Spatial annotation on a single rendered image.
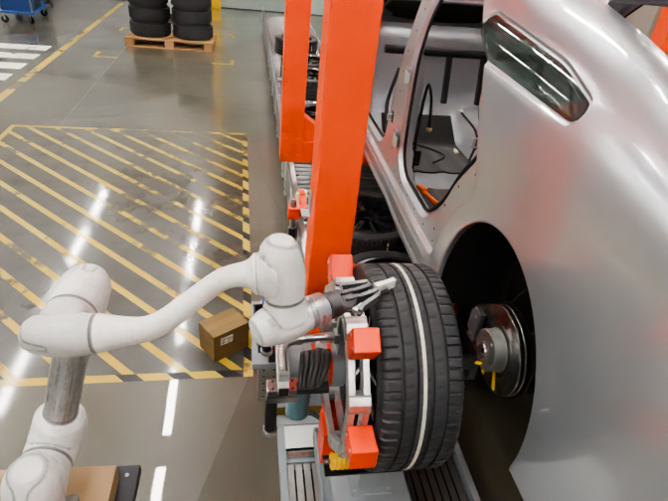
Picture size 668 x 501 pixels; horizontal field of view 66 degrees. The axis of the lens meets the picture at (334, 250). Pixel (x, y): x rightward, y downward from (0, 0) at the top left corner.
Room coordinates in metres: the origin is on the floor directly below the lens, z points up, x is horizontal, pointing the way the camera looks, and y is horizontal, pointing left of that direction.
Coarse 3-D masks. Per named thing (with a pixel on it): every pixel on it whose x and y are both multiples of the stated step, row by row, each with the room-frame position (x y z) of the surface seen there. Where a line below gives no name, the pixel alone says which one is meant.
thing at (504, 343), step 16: (496, 304) 1.47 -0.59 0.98; (496, 320) 1.44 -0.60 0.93; (512, 320) 1.36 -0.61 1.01; (480, 336) 1.43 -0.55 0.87; (496, 336) 1.37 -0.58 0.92; (512, 336) 1.33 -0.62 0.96; (496, 352) 1.32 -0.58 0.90; (512, 352) 1.30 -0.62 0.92; (480, 368) 1.44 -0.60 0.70; (496, 368) 1.31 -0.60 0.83; (512, 368) 1.28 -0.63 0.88; (496, 384) 1.32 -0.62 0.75; (512, 384) 1.25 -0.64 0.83
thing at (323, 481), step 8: (320, 464) 1.35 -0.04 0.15; (320, 472) 1.30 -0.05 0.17; (320, 480) 1.26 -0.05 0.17; (328, 480) 1.28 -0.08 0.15; (408, 480) 1.31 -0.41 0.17; (320, 488) 1.25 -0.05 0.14; (328, 488) 1.25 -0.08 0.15; (408, 488) 1.28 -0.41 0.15; (320, 496) 1.23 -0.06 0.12; (328, 496) 1.21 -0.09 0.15
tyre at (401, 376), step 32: (416, 288) 1.24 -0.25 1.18; (384, 320) 1.11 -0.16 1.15; (416, 320) 1.13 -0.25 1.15; (448, 320) 1.15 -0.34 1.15; (384, 352) 1.04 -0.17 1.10; (416, 352) 1.06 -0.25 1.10; (448, 352) 1.07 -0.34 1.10; (384, 384) 0.99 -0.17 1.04; (416, 384) 1.00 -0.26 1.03; (448, 384) 1.02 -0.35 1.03; (384, 416) 0.95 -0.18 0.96; (416, 416) 0.96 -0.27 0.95; (448, 416) 0.97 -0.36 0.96; (384, 448) 0.92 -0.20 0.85; (416, 448) 0.94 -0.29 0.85; (448, 448) 0.96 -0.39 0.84
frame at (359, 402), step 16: (352, 320) 1.13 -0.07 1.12; (352, 368) 1.04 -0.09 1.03; (368, 368) 1.04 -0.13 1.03; (352, 384) 1.01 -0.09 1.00; (368, 384) 1.01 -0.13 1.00; (336, 400) 1.29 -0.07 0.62; (352, 400) 0.98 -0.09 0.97; (368, 400) 0.98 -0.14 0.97; (352, 416) 0.96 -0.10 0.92; (368, 416) 0.97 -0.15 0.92; (336, 432) 1.14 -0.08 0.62; (336, 448) 1.03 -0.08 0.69
